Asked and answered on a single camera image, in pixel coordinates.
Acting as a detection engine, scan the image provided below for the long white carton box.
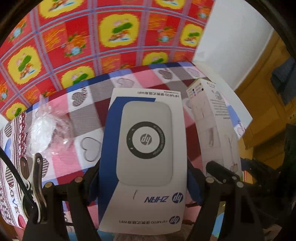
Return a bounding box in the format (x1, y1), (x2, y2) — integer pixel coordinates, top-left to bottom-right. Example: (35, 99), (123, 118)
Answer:
(187, 78), (243, 178)

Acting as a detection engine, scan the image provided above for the clear plastic bag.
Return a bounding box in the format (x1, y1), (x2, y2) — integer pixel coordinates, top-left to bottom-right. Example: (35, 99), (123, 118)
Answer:
(27, 95), (74, 155)

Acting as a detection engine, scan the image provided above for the white HP product box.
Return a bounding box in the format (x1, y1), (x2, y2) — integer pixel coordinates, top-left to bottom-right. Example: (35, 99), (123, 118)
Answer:
(98, 88), (187, 235)

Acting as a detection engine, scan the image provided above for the red floral patterned sheet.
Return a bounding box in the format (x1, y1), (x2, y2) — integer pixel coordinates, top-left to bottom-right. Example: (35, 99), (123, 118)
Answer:
(1, 0), (215, 120)

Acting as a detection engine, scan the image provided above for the metal spring clip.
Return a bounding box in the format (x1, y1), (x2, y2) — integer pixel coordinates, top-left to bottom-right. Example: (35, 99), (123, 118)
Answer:
(20, 153), (47, 223)

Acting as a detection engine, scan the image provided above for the plaid heart bed blanket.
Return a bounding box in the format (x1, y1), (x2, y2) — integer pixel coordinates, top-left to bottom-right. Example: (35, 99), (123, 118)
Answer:
(0, 61), (246, 235)

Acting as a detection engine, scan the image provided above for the black cable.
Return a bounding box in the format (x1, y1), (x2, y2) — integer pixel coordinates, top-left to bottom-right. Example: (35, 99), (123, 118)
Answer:
(0, 146), (35, 204)

